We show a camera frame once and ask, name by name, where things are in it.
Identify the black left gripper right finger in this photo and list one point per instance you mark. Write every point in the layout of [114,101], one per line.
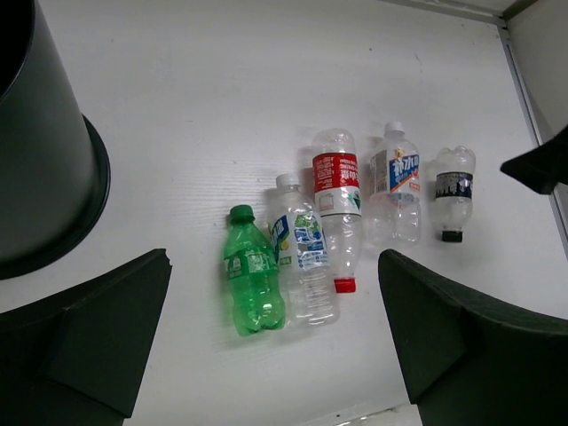
[468,358]

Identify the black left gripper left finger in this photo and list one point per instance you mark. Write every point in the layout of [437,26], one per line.
[78,357]

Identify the black plastic bin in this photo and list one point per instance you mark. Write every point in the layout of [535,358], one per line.
[55,170]

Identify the clear bottle blue green label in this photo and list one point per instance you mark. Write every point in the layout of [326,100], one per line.
[300,249]

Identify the green plastic soda bottle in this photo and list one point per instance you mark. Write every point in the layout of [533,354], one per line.
[252,275]

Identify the clear bottle blue orange label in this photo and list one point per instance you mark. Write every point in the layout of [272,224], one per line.
[395,194]

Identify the clear bottle red label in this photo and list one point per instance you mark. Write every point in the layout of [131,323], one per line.
[337,197]

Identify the small clear bottle black label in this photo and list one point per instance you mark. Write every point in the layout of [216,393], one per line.
[453,204]

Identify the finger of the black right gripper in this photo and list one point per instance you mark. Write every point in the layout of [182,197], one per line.
[542,168]

